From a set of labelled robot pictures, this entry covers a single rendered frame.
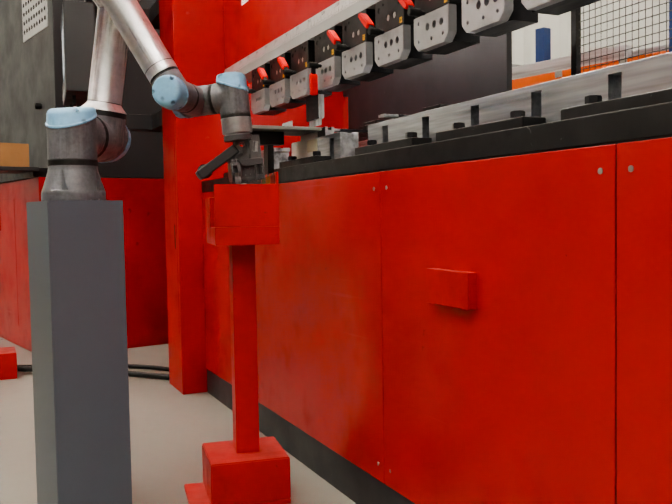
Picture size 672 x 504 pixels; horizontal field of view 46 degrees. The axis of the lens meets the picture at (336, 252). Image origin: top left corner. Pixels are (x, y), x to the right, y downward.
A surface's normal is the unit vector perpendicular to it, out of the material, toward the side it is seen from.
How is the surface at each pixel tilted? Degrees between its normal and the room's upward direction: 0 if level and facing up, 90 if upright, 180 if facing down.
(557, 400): 90
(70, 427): 90
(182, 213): 90
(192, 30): 90
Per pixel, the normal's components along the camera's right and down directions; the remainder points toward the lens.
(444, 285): -0.91, 0.04
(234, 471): 0.27, 0.04
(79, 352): 0.59, 0.03
